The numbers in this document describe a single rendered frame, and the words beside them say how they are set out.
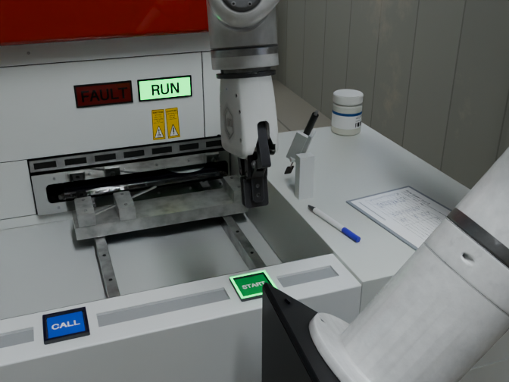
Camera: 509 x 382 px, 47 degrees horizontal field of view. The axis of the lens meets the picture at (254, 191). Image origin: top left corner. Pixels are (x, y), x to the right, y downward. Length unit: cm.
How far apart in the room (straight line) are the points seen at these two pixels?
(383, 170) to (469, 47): 191
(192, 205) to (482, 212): 77
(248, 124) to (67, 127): 66
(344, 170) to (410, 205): 19
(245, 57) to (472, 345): 40
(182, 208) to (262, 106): 58
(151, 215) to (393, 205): 49
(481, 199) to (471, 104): 248
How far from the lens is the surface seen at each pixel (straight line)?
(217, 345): 84
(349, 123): 141
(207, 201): 128
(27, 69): 127
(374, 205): 109
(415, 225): 104
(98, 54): 128
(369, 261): 92
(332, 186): 116
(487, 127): 302
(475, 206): 63
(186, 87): 132
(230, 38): 72
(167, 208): 126
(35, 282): 119
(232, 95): 73
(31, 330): 84
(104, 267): 114
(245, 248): 116
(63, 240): 131
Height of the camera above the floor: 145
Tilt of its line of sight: 26 degrees down
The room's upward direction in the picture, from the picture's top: straight up
